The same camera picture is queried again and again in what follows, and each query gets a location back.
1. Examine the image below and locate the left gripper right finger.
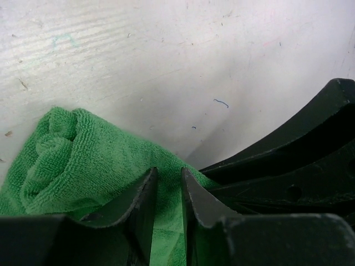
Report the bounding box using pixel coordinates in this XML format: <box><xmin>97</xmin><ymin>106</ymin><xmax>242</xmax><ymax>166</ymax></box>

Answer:
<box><xmin>181</xmin><ymin>168</ymin><xmax>354</xmax><ymax>265</ymax></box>

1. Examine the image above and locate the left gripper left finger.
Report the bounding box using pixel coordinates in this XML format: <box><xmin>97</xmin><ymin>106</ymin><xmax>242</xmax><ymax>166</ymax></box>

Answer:
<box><xmin>1</xmin><ymin>168</ymin><xmax>158</xmax><ymax>265</ymax></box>

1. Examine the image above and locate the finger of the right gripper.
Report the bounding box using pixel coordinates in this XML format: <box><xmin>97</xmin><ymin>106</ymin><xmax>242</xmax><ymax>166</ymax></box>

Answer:
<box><xmin>209</xmin><ymin>141</ymin><xmax>354</xmax><ymax>215</ymax></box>
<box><xmin>201</xmin><ymin>78</ymin><xmax>354</xmax><ymax>185</ymax></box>

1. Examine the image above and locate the green microfiber towel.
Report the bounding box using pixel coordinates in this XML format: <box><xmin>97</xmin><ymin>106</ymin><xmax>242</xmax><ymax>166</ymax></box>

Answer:
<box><xmin>0</xmin><ymin>106</ymin><xmax>222</xmax><ymax>266</ymax></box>

